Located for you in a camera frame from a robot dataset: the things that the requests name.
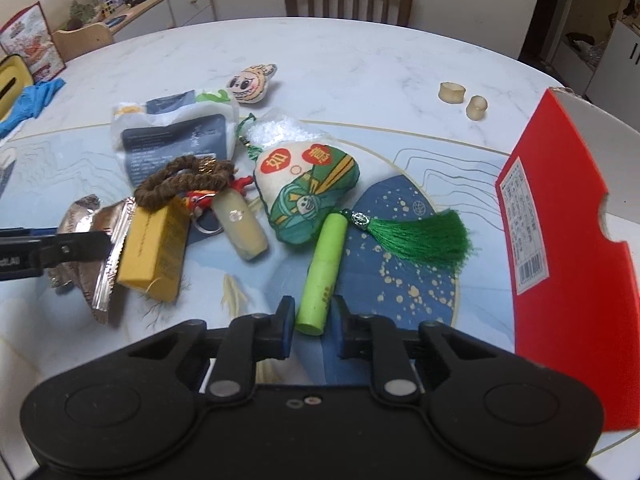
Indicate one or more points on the green tube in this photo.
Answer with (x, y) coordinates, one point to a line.
(322, 270)

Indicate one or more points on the wooden and white sideboard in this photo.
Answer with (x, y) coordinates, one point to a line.
(170, 5)

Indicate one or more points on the embroidered sachet with green tassel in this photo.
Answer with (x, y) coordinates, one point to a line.
(310, 195)

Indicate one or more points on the brown foil packet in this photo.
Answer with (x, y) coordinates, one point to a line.
(80, 220)

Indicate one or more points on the white and dark blue packet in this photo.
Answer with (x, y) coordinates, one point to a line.
(172, 135)

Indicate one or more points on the red and white cardboard box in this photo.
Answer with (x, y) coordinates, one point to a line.
(565, 240)

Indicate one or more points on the cartoon face plush charm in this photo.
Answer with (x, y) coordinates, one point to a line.
(250, 84)

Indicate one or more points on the yellow tissue box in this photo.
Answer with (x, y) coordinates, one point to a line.
(12, 85)

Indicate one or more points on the bag of white beads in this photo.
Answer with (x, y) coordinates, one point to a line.
(280, 130)

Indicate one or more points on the blue cloth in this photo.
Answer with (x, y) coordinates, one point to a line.
(30, 102)

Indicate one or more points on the white cabinet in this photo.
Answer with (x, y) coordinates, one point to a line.
(615, 65)

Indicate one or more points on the silver foil packet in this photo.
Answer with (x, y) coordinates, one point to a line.
(112, 270)

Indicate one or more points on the pale yellow bottle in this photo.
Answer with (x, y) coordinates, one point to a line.
(242, 230)

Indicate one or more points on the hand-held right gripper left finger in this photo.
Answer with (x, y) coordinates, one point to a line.
(285, 332)

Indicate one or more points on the blue printed table mat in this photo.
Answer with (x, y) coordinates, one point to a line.
(410, 270)

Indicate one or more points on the red printed bag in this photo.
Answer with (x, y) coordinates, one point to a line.
(32, 40)

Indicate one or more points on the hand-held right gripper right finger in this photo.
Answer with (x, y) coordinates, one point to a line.
(344, 332)

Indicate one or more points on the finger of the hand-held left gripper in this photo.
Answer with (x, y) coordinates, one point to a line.
(30, 232)
(80, 247)

